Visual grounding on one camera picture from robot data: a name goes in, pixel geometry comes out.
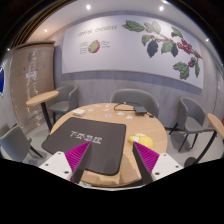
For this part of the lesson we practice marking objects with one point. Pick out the small round side table left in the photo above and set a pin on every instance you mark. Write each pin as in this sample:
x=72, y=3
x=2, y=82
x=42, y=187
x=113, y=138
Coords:
x=42, y=99

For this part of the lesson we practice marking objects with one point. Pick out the grey chair behind table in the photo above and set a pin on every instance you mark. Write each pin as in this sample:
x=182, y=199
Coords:
x=136, y=97

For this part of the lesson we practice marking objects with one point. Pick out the dark grey desk mat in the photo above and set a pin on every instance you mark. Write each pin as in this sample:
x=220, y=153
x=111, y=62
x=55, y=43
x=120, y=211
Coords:
x=107, y=141

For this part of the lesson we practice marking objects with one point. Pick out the round wooden table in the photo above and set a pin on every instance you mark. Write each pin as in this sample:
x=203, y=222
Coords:
x=121, y=114

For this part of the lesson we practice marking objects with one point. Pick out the grey chair front left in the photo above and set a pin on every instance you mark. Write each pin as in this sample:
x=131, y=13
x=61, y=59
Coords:
x=15, y=143

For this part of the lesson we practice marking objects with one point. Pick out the coffee cherries wall poster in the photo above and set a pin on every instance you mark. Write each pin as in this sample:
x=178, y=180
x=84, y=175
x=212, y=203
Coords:
x=133, y=43

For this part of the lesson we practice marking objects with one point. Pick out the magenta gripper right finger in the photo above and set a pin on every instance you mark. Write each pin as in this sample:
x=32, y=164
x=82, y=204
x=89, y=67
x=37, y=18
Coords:
x=153, y=166

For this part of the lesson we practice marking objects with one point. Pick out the grey chair left back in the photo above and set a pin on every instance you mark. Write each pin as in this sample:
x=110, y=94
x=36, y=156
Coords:
x=65, y=101

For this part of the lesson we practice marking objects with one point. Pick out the yellow computer mouse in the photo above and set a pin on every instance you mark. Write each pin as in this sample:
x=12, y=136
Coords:
x=141, y=139

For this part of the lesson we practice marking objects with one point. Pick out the white card box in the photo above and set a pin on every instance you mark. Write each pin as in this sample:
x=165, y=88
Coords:
x=78, y=112

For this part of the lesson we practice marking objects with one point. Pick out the wooden wall panel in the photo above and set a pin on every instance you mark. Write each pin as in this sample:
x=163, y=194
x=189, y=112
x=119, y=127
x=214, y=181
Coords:
x=31, y=73

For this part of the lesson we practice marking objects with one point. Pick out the grey chair right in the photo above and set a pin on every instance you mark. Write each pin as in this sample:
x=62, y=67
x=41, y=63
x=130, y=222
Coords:
x=190, y=119

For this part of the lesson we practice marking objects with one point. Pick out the black power adapter box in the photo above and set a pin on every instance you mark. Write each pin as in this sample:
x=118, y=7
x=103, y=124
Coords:
x=139, y=110

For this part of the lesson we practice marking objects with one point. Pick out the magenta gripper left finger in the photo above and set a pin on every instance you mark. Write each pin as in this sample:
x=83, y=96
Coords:
x=69, y=165

